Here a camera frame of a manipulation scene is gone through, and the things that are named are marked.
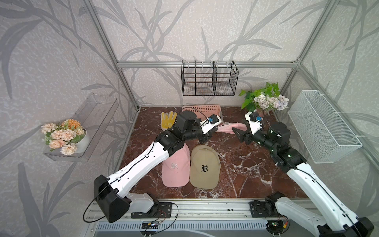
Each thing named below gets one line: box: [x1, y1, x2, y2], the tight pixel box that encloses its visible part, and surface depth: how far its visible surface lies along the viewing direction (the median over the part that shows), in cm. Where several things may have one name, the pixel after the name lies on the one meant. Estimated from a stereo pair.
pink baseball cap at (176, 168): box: [161, 142, 191, 188], surface depth 84 cm
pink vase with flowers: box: [238, 81, 290, 117], surface depth 88 cm
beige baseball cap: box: [189, 144, 222, 191], surface depth 86 cm
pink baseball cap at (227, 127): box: [214, 122, 248, 135], surface depth 71 cm
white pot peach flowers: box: [40, 118, 90, 156], surface depth 52 cm
